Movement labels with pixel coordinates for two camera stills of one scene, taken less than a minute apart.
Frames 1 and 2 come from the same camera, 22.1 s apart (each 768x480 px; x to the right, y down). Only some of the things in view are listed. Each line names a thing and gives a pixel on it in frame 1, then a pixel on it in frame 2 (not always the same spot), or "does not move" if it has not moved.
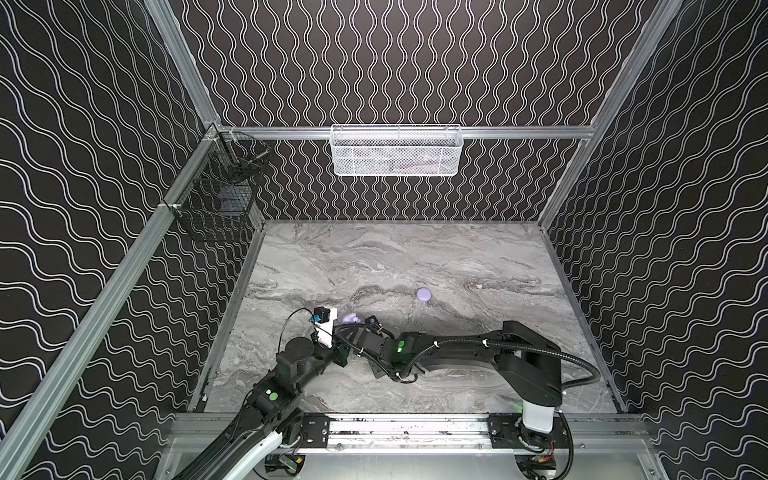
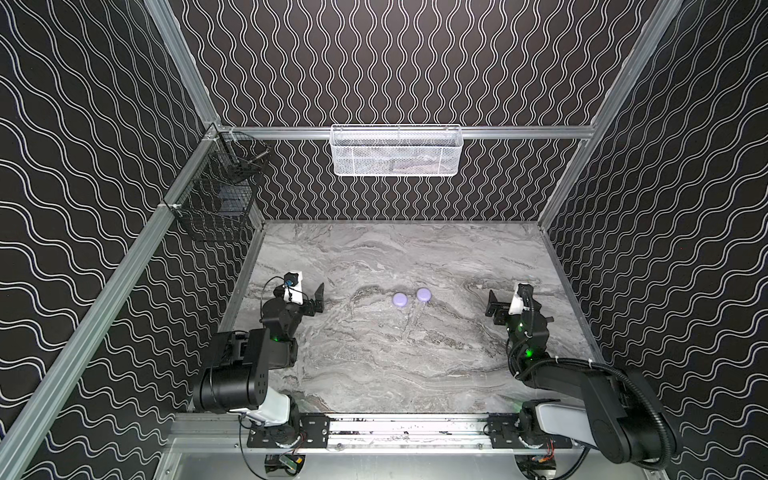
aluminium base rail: (501, 434) does not move
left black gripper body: (339, 352) to (306, 306)
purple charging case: (351, 318) to (400, 299)
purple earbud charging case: (424, 294) does not move
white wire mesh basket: (396, 150) does not move
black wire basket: (217, 197) does not move
